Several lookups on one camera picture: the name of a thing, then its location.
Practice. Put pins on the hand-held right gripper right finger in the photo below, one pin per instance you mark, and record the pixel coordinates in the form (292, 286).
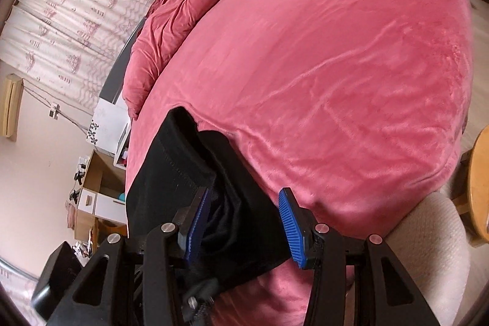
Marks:
(292, 230)

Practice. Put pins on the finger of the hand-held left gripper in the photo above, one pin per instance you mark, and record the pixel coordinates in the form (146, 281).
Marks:
(198, 297)

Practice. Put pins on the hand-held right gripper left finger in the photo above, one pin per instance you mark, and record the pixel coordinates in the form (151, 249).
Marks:
(196, 223)

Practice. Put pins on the black pants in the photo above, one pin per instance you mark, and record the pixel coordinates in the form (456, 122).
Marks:
(172, 165)

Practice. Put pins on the pink bag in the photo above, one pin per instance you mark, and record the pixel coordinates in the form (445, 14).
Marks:
(70, 215)

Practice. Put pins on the teal item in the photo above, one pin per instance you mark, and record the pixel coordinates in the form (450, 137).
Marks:
(122, 197)

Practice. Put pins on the black gadget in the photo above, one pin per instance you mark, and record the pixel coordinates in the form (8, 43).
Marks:
(75, 195)
(80, 177)

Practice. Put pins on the wooden cabinet with white doors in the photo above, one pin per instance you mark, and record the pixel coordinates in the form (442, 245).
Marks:
(107, 203)

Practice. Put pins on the white nightstand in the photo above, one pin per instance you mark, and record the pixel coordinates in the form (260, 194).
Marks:
(121, 148)

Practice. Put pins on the beige cushioned chair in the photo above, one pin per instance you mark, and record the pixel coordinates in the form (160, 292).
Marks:
(428, 234)

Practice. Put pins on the bed with pink sheet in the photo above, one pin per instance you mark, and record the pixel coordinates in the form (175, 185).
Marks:
(324, 81)

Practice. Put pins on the grey and white headboard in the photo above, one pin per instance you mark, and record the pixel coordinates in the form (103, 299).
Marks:
(112, 85)

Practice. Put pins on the beige air conditioner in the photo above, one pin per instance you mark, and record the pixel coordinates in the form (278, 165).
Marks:
(13, 104)

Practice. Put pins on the wooden round table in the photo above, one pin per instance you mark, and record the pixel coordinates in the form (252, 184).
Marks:
(479, 177)

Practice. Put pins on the pink duvet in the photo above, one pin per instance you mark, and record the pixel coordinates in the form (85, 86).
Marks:
(172, 24)

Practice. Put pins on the ship print curtain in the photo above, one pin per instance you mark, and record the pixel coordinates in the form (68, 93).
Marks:
(76, 5)

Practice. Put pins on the white wall socket with plug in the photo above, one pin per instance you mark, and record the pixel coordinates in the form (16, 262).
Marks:
(55, 111)

